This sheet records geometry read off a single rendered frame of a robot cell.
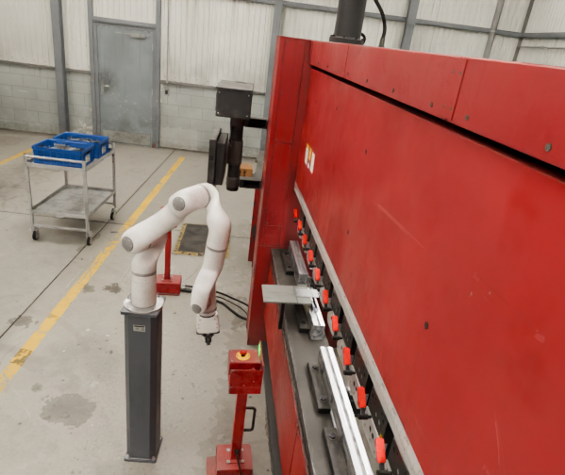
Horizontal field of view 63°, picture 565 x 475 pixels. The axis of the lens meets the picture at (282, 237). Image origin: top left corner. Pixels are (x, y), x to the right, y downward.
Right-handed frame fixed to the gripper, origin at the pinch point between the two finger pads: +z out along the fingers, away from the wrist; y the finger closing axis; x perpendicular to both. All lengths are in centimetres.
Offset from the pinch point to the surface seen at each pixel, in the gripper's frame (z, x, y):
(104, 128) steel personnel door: 50, -762, 210
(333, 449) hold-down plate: 8, 60, -47
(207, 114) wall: 17, -740, 10
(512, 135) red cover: -119, 107, -57
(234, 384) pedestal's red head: 24.0, 4.8, -11.8
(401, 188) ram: -94, 61, -58
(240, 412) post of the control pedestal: 49, -2, -15
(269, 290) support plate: -2, -39, -33
